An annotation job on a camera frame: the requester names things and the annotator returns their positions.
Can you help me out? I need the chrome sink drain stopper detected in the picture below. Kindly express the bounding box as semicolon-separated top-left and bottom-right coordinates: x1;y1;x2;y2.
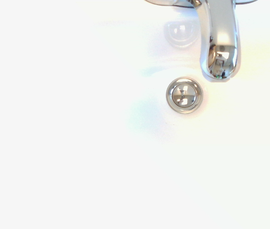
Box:
166;76;204;114

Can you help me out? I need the white ceramic sink basin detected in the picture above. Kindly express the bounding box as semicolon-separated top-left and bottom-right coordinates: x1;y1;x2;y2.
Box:
0;0;270;229

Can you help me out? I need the chrome faucet spout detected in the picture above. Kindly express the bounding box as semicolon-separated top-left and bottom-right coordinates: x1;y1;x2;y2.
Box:
144;0;260;83

